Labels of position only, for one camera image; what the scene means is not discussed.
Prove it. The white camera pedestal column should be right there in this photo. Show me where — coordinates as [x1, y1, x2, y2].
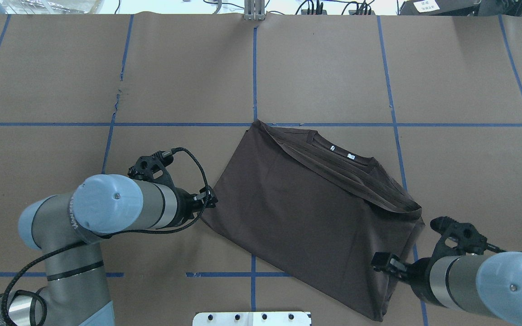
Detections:
[192, 311, 313, 326]

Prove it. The brown t-shirt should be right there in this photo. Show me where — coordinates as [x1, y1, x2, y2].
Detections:
[203, 120, 425, 321]

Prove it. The aluminium frame post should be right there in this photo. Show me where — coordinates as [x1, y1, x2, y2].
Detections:
[244, 0, 268, 21]

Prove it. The black box white label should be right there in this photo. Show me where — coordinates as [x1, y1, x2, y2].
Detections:
[398, 0, 481, 16]

